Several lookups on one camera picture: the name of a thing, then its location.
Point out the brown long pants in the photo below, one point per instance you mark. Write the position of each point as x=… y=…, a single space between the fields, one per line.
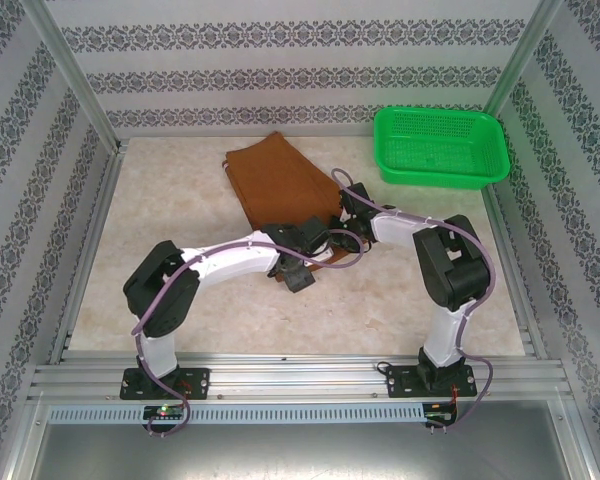
x=280 y=180

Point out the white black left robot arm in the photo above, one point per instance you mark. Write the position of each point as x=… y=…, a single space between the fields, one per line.
x=230 y=257

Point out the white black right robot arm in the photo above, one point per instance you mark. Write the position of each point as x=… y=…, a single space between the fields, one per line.
x=445 y=340

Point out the green plastic basket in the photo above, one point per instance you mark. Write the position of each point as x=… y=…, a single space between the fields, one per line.
x=430 y=145

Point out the right controller board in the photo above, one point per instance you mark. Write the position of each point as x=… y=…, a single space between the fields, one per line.
x=440 y=417

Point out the grey metal sheet shelf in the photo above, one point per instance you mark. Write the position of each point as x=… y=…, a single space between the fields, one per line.
x=300 y=452

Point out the left controller board green light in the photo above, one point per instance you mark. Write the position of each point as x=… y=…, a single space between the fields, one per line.
x=164 y=412

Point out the aluminium frame cross rail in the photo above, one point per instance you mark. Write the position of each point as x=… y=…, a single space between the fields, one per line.
x=290 y=380

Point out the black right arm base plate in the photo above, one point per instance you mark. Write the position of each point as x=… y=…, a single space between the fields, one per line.
x=402 y=382

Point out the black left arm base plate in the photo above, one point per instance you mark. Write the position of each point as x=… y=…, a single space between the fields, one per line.
x=195 y=382

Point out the aluminium frame post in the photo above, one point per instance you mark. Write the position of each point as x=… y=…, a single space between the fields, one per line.
x=522 y=55
x=70 y=70

